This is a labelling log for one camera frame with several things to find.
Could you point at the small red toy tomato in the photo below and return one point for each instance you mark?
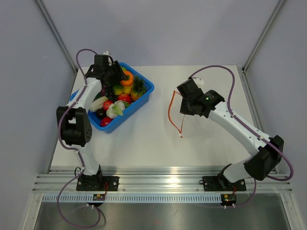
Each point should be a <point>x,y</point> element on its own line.
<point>107,104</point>

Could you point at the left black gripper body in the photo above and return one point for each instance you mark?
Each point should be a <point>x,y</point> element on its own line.
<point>114,75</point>

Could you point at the clear orange-zip bag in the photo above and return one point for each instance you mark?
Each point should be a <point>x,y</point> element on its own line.
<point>183,121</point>

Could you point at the aluminium front rail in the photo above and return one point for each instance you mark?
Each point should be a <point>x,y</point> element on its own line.
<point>134,180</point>

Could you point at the blue plastic bin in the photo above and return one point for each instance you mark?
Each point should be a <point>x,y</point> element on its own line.
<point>82,99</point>

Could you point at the right circuit board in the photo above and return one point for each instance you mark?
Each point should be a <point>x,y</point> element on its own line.
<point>228,199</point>

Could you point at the purple toy onion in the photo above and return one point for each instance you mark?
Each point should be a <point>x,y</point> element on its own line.
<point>103,91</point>

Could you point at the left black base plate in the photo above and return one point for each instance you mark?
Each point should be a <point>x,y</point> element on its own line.
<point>88,183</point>

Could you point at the white slotted cable duct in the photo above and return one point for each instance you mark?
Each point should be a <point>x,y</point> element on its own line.
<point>135,198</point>

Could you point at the toy lettuce cabbage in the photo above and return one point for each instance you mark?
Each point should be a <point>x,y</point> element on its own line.
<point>116,109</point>

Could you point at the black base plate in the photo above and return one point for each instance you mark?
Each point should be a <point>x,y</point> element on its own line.
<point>220,184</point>
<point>88,183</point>

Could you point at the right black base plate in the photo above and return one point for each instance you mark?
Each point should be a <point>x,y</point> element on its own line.
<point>220,184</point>

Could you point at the red toy apple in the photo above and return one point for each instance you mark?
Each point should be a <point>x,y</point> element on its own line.
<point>125,97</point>

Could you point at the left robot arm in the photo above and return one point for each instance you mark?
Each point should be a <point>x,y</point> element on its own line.
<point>74,127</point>

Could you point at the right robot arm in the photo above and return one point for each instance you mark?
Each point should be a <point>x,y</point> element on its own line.
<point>264,150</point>

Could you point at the left circuit board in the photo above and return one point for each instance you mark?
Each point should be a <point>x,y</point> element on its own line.
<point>99,197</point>

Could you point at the toy orange persimmon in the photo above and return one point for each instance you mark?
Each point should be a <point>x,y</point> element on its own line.
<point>129,80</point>

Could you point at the yellow-green toy mango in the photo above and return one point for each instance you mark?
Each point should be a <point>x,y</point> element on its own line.
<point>118,89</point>

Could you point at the aluminium frame post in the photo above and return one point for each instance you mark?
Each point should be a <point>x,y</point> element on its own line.
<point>52,26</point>
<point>264,33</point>

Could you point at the toy pineapple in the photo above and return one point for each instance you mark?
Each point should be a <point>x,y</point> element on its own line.
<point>138,88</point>

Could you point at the left aluminium frame post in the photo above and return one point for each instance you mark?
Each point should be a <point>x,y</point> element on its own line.
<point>52,26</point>

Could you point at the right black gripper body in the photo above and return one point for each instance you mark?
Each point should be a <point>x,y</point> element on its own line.
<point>186,108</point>

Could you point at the right aluminium frame post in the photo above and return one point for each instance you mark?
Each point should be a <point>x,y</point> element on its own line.
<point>264,33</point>

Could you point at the dark toy eggplant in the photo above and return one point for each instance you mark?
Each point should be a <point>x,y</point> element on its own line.
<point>100,113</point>

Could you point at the yellow toy lemon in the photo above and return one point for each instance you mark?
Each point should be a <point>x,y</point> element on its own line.
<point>128,89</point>

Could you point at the white toy radish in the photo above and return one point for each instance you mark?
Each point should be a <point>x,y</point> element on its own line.
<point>98,103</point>

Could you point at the circuit board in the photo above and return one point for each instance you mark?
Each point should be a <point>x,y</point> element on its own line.
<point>228,199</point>
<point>99,197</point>

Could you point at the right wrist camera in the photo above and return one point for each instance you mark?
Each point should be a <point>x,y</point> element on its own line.
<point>199,81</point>

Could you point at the dark toy grapes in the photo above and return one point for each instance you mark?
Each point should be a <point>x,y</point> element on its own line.
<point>110,94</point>

